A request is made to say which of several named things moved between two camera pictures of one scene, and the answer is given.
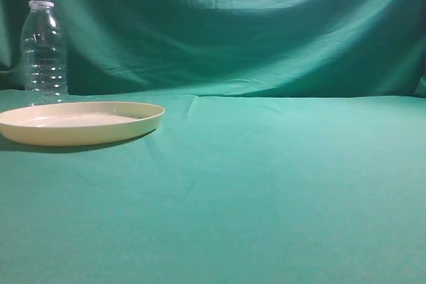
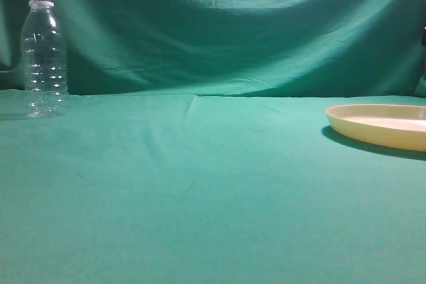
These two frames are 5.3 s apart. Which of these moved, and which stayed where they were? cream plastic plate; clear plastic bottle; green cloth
Moved: cream plastic plate
Stayed: green cloth; clear plastic bottle
